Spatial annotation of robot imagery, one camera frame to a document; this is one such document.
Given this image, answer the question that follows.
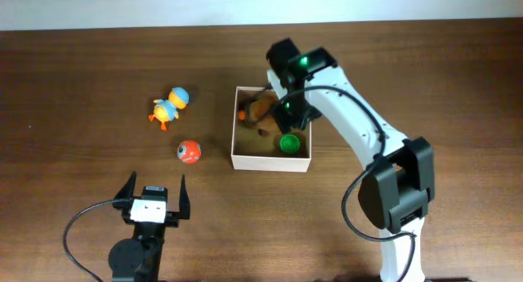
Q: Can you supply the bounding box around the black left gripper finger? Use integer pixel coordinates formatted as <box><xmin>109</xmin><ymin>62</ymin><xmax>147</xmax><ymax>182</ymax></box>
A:
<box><xmin>114</xmin><ymin>171</ymin><xmax>137</xmax><ymax>199</ymax></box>
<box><xmin>178</xmin><ymin>176</ymin><xmax>190</xmax><ymax>220</ymax></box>

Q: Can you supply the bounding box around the green lattice ball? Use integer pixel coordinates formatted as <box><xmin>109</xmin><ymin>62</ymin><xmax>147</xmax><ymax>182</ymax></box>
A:
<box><xmin>279</xmin><ymin>133</ymin><xmax>301</xmax><ymax>154</ymax></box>

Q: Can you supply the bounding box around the brown plush toy with orange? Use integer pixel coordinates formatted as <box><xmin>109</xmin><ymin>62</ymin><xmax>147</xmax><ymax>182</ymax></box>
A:
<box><xmin>238</xmin><ymin>94</ymin><xmax>280</xmax><ymax>137</ymax></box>

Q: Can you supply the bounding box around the red grey toy ball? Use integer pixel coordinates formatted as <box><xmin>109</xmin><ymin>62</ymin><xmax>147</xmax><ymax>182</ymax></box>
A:
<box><xmin>177</xmin><ymin>140</ymin><xmax>202</xmax><ymax>164</ymax></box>

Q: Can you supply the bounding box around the yellow blue toy duck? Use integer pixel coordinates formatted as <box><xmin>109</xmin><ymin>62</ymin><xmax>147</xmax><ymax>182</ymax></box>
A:
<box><xmin>148</xmin><ymin>87</ymin><xmax>190</xmax><ymax>132</ymax></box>

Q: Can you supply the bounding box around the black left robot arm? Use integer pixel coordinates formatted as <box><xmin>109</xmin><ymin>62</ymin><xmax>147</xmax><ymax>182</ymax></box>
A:
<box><xmin>108</xmin><ymin>172</ymin><xmax>190</xmax><ymax>282</ymax></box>

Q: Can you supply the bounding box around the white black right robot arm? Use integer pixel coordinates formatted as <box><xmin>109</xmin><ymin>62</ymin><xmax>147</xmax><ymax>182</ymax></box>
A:
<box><xmin>266</xmin><ymin>39</ymin><xmax>435</xmax><ymax>281</ymax></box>

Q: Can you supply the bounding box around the beige open cardboard box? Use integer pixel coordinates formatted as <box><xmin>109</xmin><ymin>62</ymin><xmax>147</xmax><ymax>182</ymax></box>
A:
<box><xmin>230</xmin><ymin>87</ymin><xmax>312</xmax><ymax>172</ymax></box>

